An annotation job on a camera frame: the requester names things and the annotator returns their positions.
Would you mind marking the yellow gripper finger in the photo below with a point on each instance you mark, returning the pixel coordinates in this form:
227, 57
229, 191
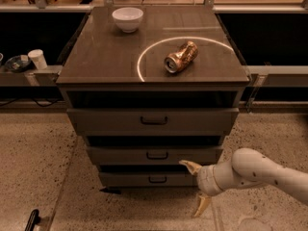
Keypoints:
192, 167
203, 201

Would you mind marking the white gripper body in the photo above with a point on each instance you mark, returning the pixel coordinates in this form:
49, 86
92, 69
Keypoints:
205, 180

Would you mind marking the grey drawer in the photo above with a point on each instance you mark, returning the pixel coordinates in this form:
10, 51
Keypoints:
160, 179
153, 122
153, 155

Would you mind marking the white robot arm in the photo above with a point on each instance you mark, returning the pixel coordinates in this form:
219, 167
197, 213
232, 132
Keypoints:
247, 168

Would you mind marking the grey drawer cabinet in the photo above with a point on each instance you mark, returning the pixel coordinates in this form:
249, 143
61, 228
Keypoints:
108, 68

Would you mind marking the crushed golden soda can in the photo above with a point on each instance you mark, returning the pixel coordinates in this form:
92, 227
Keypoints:
179, 60

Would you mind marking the white ceramic bowl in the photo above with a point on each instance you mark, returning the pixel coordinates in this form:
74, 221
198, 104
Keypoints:
128, 19

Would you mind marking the black object on floor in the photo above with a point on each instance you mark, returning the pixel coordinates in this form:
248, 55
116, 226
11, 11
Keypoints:
33, 220

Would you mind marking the white paper cup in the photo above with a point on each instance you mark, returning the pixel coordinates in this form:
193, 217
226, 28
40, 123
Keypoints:
37, 58

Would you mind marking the dark blue bowl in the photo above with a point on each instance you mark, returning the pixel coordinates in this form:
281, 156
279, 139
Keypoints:
18, 63

